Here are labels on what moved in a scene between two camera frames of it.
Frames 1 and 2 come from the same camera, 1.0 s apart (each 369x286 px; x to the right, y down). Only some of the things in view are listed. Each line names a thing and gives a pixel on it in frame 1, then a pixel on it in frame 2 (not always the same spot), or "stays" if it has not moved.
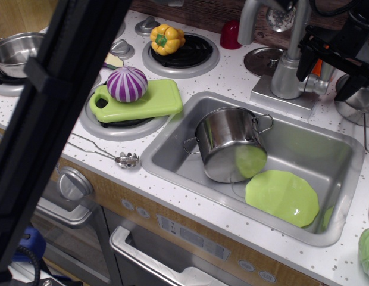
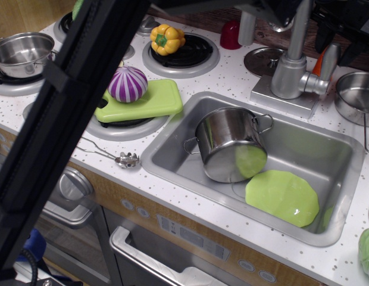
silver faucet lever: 318,84 stays
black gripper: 346,49 → 349,15
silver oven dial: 72,184 stays
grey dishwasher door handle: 181,276 stays
